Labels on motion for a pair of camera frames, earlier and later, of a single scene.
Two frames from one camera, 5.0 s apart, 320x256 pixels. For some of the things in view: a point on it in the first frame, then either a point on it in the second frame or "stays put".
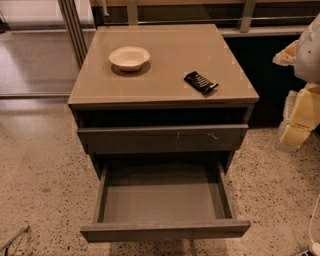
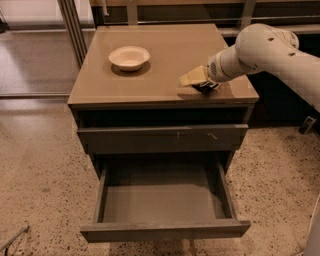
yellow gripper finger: x=301 y=117 → x=220 y=67
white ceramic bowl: x=129 y=58 stays put
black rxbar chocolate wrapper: x=203 y=85 stays put
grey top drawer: x=166 y=139 stays put
